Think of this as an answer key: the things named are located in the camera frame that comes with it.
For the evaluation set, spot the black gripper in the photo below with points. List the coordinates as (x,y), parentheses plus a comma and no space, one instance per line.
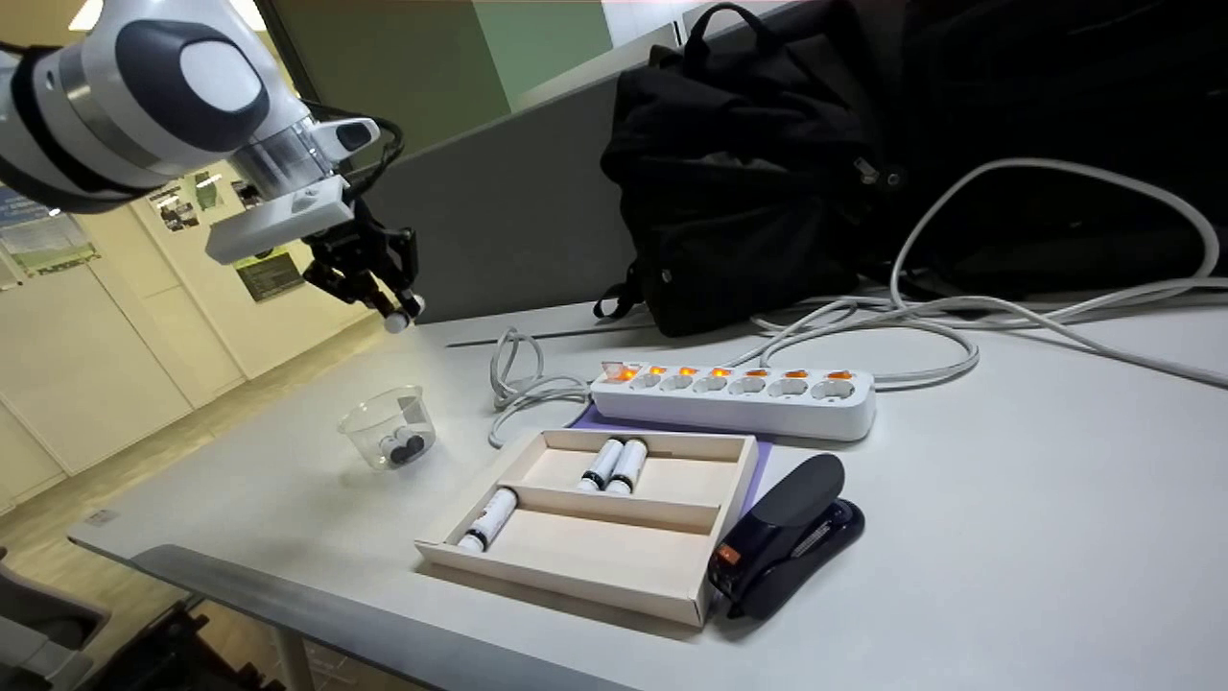
(365,254)

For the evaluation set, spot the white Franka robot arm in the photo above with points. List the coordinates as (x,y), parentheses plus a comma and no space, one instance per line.
(139,90)

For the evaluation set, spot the wooden two-compartment tray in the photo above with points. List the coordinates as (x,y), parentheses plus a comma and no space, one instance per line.
(601,545)

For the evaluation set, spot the grey partition panel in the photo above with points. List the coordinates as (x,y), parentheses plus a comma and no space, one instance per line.
(510,217)

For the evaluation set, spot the white battery left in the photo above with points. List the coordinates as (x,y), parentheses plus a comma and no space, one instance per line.
(490,521)

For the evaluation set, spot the white power strip orange switches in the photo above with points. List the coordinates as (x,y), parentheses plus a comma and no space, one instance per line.
(731,402)

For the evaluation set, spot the black backpack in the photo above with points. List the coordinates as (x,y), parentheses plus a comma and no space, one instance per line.
(735,179)

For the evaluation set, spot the ceiling light panel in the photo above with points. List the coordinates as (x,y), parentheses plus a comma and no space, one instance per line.
(85,13)

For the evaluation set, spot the black stapler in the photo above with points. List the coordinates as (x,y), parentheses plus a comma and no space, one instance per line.
(786,538)

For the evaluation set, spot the grey and black chair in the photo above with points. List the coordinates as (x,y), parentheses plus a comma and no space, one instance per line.
(78,635)

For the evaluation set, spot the large black fabric bag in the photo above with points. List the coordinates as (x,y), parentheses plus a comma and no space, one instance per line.
(1061,118)

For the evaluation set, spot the black wall poster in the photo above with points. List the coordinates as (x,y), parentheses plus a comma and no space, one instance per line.
(266,280)

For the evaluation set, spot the small photo wall notice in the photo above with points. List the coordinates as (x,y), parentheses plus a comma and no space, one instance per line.
(174,213)
(245,193)
(204,193)

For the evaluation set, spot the blue wall poster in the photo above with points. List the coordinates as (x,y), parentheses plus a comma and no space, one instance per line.
(43,237)

